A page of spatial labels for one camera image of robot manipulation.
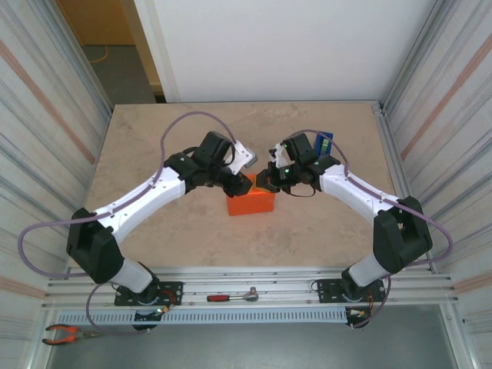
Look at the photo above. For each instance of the blue tape dispenser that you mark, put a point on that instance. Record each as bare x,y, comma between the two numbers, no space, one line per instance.
324,138

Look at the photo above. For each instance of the brown wooden panel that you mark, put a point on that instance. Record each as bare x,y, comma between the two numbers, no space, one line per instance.
100,21

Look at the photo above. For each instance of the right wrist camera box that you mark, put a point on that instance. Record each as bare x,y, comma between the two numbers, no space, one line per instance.
277,153

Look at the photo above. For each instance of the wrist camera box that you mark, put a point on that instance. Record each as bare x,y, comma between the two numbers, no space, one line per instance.
277,153
243,155

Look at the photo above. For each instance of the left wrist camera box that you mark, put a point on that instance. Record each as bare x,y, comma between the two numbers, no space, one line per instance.
243,155

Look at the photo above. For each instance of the aluminium side rail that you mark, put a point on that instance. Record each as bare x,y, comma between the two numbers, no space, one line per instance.
384,127

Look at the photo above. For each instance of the aluminium rail frame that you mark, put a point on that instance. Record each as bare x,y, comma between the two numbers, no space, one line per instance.
269,282

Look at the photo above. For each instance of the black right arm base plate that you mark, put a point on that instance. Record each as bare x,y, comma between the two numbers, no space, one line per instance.
328,288

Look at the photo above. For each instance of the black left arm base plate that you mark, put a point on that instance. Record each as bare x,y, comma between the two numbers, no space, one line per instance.
173,290

